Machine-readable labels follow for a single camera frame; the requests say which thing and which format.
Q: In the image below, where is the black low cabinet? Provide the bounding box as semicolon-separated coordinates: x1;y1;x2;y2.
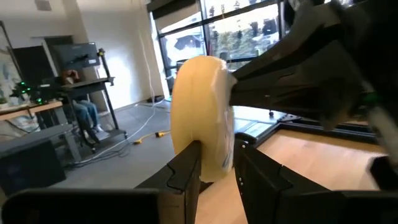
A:
0;124;83;197

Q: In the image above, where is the black window frame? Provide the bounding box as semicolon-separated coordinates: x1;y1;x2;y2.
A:
149;0;287;94

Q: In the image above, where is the black metal table frame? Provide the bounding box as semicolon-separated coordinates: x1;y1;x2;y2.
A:
233;113;398;147

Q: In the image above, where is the seated person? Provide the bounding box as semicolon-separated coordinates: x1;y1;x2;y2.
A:
60;68;105;141

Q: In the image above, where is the large cream glazed donut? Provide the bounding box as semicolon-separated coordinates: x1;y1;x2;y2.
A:
170;55;237;183

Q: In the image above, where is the grey wall vent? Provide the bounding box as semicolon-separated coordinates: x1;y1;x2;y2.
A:
34;0;53;12

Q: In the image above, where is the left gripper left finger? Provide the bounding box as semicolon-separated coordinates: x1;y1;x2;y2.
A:
135;140;203;224

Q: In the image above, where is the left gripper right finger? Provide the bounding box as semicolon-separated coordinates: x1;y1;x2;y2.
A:
233;139;343;224

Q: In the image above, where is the grey monitor on stand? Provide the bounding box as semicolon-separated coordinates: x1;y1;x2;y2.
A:
51;42;102;72

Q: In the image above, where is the black standing desk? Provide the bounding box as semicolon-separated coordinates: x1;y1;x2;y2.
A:
40;48;128;153

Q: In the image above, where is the yellow extension cord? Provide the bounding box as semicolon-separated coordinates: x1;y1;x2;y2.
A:
132;129;172;146

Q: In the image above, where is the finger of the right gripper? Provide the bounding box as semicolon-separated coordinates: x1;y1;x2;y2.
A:
231;6;354;91
229;45;371;130

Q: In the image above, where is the wooden background table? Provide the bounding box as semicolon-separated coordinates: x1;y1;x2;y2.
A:
0;101;65;122

